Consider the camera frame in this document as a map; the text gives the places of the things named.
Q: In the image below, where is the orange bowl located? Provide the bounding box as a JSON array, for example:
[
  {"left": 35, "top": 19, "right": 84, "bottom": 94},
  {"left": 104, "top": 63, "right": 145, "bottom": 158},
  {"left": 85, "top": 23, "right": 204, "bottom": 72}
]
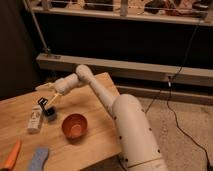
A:
[{"left": 62, "top": 113, "right": 88, "bottom": 140}]

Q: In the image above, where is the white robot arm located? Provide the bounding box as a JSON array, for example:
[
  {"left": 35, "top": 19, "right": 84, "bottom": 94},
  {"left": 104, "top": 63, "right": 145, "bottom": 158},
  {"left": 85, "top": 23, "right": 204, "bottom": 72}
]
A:
[{"left": 36, "top": 65, "right": 169, "bottom": 171}]

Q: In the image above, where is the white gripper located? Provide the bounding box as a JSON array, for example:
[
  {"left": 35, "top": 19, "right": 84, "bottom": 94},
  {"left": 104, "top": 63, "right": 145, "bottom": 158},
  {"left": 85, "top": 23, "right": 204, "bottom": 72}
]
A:
[{"left": 35, "top": 74, "right": 79, "bottom": 109}]

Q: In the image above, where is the wooden shelf frame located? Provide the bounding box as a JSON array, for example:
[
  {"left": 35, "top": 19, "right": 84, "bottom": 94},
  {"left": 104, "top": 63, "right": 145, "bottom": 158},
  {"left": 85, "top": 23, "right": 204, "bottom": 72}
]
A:
[{"left": 30, "top": 0, "right": 213, "bottom": 105}]

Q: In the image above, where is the black cable on floor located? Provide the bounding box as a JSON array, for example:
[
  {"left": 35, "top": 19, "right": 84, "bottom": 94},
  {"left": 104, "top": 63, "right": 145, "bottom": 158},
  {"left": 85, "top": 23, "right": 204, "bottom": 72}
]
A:
[{"left": 136, "top": 19, "right": 212, "bottom": 168}]

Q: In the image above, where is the metal rod stand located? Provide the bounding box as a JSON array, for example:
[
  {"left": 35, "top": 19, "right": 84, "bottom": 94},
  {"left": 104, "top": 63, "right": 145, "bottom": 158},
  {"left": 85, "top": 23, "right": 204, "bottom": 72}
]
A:
[{"left": 24, "top": 0, "right": 61, "bottom": 59}]

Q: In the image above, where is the black eraser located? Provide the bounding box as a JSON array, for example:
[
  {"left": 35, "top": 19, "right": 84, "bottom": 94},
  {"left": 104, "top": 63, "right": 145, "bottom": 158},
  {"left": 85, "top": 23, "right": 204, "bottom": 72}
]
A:
[{"left": 37, "top": 97, "right": 55, "bottom": 116}]

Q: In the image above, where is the white small box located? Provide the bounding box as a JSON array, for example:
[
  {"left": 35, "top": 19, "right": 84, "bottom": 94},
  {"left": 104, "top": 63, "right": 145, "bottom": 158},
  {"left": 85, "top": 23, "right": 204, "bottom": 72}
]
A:
[{"left": 27, "top": 105, "right": 43, "bottom": 134}]

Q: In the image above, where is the orange tool handle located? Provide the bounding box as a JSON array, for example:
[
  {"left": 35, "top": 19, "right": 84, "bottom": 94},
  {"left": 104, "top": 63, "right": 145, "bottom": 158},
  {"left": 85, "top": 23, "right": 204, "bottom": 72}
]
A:
[{"left": 0, "top": 140, "right": 22, "bottom": 171}]

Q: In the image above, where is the blue sponge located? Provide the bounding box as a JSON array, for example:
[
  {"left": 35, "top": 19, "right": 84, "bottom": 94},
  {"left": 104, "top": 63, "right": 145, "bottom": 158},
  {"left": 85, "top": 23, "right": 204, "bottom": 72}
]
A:
[{"left": 28, "top": 147, "right": 49, "bottom": 171}]

